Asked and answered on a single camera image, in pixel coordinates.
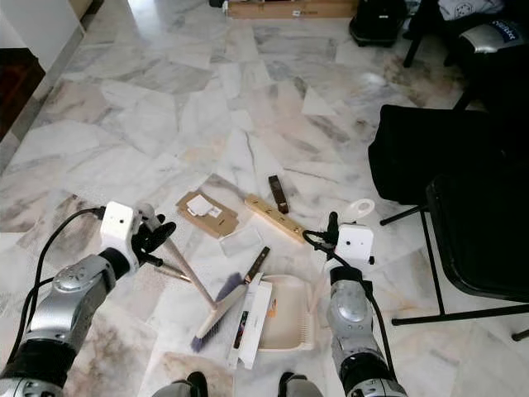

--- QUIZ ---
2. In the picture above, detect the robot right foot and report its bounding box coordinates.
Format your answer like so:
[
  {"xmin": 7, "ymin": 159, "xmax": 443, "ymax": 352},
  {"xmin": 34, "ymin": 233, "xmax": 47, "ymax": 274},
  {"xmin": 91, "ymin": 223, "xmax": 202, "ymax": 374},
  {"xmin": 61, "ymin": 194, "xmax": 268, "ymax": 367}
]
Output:
[{"xmin": 277, "ymin": 374, "xmax": 331, "ymax": 397}]

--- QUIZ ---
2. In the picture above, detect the light wooden strip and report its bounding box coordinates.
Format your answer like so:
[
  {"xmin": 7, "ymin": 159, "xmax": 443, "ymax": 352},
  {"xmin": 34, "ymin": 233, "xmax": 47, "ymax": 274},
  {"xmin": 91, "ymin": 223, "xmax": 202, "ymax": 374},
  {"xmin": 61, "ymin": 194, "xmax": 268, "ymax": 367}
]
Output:
[{"xmin": 244, "ymin": 194, "xmax": 308, "ymax": 245}]

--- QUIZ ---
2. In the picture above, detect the small black bar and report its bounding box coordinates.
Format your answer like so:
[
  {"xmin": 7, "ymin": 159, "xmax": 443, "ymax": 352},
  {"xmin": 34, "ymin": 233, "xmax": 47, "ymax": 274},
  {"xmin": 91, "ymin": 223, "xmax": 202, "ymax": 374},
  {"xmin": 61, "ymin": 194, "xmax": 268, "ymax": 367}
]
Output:
[
  {"xmin": 268, "ymin": 175, "xmax": 290, "ymax": 214},
  {"xmin": 244, "ymin": 246, "xmax": 271, "ymax": 284}
]

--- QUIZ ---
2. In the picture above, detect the brown cardboard piece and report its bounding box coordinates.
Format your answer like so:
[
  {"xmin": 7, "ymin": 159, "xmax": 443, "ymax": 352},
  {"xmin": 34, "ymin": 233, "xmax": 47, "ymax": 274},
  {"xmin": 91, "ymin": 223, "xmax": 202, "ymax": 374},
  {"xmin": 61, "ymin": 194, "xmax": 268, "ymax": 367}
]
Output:
[{"xmin": 176, "ymin": 190, "xmax": 241, "ymax": 239}]

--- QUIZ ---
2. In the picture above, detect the clear plastic piece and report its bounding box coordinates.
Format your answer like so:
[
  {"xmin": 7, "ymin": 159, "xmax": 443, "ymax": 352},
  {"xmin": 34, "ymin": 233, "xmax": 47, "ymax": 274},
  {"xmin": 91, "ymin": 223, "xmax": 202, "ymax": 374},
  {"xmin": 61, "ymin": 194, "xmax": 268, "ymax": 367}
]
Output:
[{"xmin": 219, "ymin": 227, "xmax": 264, "ymax": 257}]

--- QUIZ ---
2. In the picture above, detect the grey bag with blue print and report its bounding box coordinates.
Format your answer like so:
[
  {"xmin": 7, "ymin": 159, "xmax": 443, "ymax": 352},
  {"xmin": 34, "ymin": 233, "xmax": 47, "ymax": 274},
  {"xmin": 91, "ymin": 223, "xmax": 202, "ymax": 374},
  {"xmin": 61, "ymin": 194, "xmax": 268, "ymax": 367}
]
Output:
[{"xmin": 459, "ymin": 21, "xmax": 529, "ymax": 55}]

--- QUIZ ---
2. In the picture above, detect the small metal tube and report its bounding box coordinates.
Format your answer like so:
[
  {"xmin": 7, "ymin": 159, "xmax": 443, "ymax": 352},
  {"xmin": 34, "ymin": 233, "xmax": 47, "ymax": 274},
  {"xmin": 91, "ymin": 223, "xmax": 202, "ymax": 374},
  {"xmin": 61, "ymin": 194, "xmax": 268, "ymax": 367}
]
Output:
[{"xmin": 157, "ymin": 263, "xmax": 189, "ymax": 282}]

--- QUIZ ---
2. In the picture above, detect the beige broom with purple bristles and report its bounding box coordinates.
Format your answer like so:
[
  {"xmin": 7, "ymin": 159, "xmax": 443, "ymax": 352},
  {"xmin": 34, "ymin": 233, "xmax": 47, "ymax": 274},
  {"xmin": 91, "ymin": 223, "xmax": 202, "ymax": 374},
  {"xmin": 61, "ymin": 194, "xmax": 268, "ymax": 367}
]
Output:
[{"xmin": 139, "ymin": 203, "xmax": 253, "ymax": 355}]

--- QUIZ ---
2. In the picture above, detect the long brown cardboard box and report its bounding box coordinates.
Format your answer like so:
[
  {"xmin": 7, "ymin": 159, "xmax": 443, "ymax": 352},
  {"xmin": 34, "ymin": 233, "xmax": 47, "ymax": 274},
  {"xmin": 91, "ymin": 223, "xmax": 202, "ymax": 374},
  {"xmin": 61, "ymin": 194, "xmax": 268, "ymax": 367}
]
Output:
[{"xmin": 225, "ymin": 0, "xmax": 358, "ymax": 19}]

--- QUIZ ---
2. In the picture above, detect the long white product box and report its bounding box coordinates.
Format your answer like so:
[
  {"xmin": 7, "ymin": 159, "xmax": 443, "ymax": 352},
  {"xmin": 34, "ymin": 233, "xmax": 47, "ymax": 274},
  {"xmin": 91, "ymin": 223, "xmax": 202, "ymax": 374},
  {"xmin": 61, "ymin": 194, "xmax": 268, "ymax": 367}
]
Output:
[{"xmin": 227, "ymin": 277, "xmax": 274, "ymax": 371}]

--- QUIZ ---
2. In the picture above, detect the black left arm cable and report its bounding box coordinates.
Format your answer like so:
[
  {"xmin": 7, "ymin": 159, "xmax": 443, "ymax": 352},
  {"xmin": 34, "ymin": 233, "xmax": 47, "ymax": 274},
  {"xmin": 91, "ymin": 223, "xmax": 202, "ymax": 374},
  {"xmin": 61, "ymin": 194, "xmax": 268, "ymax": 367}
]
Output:
[{"xmin": 8, "ymin": 207, "xmax": 107, "ymax": 369}]

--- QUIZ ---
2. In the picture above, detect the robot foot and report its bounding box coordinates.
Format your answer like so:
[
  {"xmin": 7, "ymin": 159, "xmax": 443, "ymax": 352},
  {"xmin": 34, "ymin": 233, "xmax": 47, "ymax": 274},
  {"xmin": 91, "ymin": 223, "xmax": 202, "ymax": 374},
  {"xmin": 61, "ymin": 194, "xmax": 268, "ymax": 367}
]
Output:
[
  {"xmin": 153, "ymin": 372, "xmax": 207, "ymax": 397},
  {"xmin": 277, "ymin": 374, "xmax": 331, "ymax": 397}
]

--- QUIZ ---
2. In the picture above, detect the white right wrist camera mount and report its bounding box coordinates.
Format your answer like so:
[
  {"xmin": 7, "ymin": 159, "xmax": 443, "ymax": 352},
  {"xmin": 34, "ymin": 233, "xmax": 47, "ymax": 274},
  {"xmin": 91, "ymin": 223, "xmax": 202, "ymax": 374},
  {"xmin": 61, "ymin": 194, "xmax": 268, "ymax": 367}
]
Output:
[{"xmin": 335, "ymin": 223, "xmax": 374, "ymax": 267}]

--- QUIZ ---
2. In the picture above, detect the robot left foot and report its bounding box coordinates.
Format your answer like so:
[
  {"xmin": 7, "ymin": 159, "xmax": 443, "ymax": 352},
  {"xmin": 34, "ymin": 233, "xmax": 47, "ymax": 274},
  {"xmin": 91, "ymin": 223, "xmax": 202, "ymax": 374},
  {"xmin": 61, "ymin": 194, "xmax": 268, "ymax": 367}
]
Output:
[{"xmin": 153, "ymin": 372, "xmax": 207, "ymax": 397}]

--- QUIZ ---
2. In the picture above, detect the small white paper slip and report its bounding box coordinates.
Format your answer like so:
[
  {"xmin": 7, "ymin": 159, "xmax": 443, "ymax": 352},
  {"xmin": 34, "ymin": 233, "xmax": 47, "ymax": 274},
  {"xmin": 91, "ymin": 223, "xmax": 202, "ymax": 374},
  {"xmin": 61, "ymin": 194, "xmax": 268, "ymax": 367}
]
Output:
[{"xmin": 186, "ymin": 194, "xmax": 222, "ymax": 218}]

